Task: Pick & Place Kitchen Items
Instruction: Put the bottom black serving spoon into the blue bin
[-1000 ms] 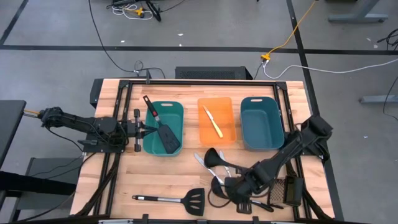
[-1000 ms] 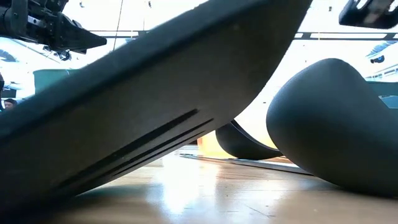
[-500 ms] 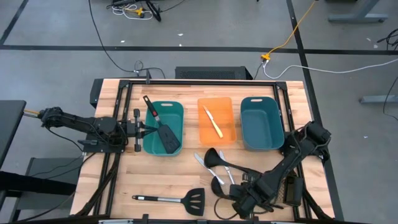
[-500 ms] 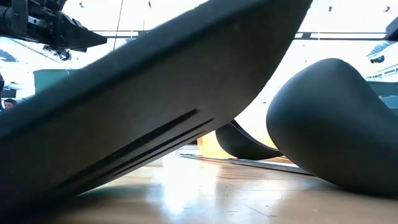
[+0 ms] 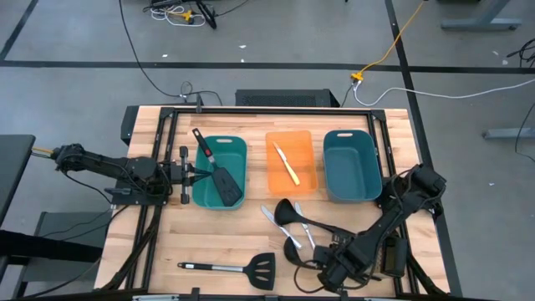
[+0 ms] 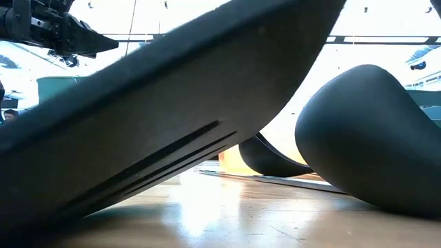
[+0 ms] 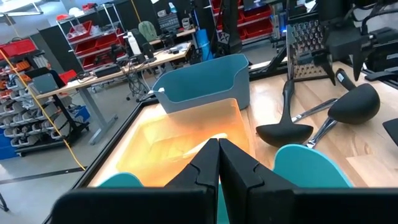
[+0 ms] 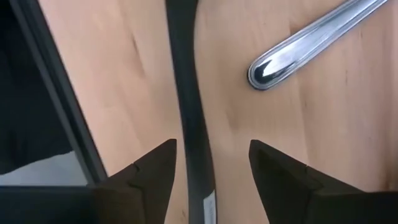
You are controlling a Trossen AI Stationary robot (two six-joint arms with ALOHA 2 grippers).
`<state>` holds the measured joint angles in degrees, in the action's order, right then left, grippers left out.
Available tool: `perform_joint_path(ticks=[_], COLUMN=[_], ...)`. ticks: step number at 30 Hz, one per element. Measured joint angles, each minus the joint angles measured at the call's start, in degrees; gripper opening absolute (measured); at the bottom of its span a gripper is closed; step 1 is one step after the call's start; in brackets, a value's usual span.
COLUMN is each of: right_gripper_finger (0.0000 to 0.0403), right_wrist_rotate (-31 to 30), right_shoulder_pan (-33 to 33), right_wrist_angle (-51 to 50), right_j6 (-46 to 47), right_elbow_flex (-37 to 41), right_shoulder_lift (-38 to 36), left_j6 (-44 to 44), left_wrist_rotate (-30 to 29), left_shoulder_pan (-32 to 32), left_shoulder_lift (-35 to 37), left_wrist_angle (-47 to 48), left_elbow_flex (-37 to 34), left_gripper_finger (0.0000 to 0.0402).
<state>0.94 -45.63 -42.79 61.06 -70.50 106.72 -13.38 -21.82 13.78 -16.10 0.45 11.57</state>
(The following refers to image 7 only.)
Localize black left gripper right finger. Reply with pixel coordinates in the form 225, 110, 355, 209
219, 138, 398, 224

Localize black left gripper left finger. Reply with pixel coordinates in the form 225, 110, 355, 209
50, 138, 220, 224

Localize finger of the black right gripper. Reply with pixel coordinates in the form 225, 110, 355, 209
352, 39, 374, 82
319, 57, 337, 86

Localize metal box grater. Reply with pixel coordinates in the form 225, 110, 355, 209
285, 20, 336, 82

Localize teal plastic bin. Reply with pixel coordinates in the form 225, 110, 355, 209
98, 143, 354, 224

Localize orange translucent plastic bin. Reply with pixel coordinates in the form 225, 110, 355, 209
116, 98, 252, 188

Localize small black ladle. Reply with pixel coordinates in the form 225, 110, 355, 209
256, 79, 314, 149

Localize shelving with red bins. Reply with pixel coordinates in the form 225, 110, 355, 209
211, 0, 274, 42

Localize blue-grey plastic bin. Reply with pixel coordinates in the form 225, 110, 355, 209
151, 53, 251, 114

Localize blue rolled mat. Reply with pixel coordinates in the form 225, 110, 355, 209
195, 28, 214, 62

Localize blue crate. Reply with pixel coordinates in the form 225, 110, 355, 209
73, 105, 91, 124

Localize black power supply box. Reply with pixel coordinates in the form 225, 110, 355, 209
95, 63, 122, 78

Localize wooden-top workbench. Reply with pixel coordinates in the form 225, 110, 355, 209
35, 42, 193, 146

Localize white jug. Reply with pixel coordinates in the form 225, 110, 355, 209
127, 30, 142, 57

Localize green office chair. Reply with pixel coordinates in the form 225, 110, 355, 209
138, 21, 159, 43

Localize rack of small parts bins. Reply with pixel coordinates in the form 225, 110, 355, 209
0, 49, 91, 156

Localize metal shelf rack red bins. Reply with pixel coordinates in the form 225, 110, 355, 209
55, 2, 126, 71

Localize blue storage box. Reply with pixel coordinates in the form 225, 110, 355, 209
0, 129, 18, 161

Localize red storage bin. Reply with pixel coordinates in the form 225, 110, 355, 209
0, 39, 37, 58

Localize white light fixture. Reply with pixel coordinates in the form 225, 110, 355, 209
0, 2, 44, 18

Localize black diagonal frame strut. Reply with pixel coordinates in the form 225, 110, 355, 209
248, 46, 289, 80

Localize black table edge rail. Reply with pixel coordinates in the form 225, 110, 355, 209
41, 93, 164, 224

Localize yellow cable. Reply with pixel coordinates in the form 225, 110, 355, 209
0, 49, 86, 171

